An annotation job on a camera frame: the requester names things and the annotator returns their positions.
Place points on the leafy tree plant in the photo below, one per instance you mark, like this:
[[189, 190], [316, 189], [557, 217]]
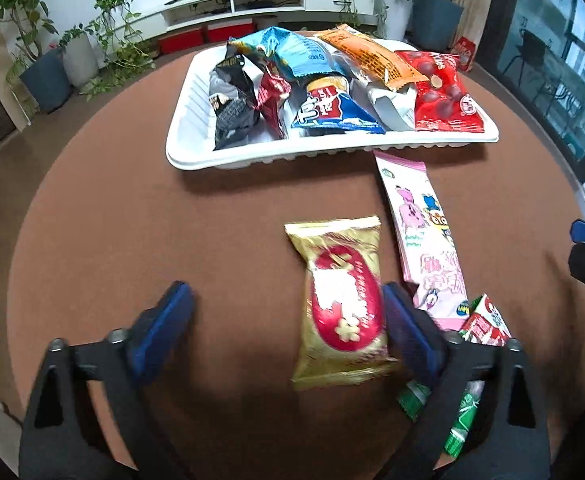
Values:
[[20, 15]]

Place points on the red paper bag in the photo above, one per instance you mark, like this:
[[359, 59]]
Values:
[[465, 52]]

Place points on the light blue snack packet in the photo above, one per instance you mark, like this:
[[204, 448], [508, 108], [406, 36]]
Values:
[[302, 55]]

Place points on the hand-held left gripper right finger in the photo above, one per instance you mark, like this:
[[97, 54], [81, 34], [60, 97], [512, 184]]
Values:
[[412, 335]]

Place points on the white tall planter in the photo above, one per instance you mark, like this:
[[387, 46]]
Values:
[[397, 15]]

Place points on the white plastic tray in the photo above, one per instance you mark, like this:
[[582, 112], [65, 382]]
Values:
[[322, 147]]

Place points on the orange snack packet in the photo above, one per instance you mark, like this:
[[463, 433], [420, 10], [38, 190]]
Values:
[[372, 60]]

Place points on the glass balcony door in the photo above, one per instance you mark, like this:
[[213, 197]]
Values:
[[552, 60]]

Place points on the small white red snack packet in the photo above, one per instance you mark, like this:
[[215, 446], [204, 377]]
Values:
[[482, 327]]

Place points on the red storage box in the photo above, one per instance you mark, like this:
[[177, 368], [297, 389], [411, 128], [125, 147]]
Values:
[[181, 41], [230, 31]]

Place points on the dark blue planter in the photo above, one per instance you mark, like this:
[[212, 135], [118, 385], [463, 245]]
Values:
[[47, 80]]

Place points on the dark red patterned snack packet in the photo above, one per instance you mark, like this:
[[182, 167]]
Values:
[[272, 100]]

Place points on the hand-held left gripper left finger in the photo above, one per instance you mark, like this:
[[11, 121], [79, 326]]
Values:
[[162, 332]]

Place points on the black snack packet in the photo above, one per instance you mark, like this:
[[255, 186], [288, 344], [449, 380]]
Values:
[[232, 105]]

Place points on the green candy packet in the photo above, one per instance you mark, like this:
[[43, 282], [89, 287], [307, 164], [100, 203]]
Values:
[[462, 420]]

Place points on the light grey round planter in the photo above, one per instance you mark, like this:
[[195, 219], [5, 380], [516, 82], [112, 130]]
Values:
[[80, 60]]

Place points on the blue and red snack packet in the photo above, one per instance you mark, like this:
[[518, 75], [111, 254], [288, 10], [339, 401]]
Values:
[[332, 110]]

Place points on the red snack bag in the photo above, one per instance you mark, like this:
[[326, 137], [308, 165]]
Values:
[[442, 100]]

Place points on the pink cartoon snack packet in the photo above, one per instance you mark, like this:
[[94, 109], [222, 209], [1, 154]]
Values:
[[422, 240]]

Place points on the dark grey square planter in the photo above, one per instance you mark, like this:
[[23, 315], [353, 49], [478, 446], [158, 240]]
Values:
[[437, 22]]

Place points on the bushy green plant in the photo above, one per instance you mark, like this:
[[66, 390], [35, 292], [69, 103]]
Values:
[[117, 35]]

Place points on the silver white snack packet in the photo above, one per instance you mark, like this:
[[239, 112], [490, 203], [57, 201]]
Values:
[[392, 107]]

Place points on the gold and red snack packet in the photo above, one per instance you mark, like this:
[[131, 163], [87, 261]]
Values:
[[342, 300]]

